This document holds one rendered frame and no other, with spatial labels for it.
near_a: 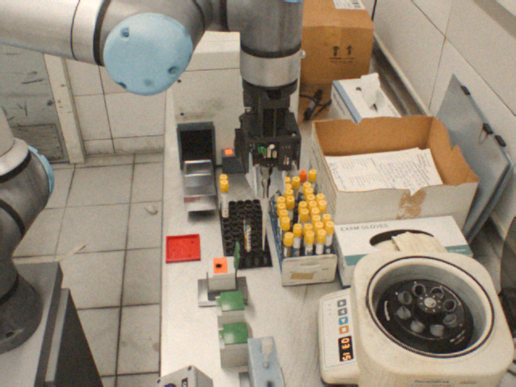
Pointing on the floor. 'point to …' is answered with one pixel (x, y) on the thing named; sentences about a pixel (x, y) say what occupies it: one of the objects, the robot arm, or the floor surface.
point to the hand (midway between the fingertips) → (264, 187)
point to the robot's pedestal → (70, 350)
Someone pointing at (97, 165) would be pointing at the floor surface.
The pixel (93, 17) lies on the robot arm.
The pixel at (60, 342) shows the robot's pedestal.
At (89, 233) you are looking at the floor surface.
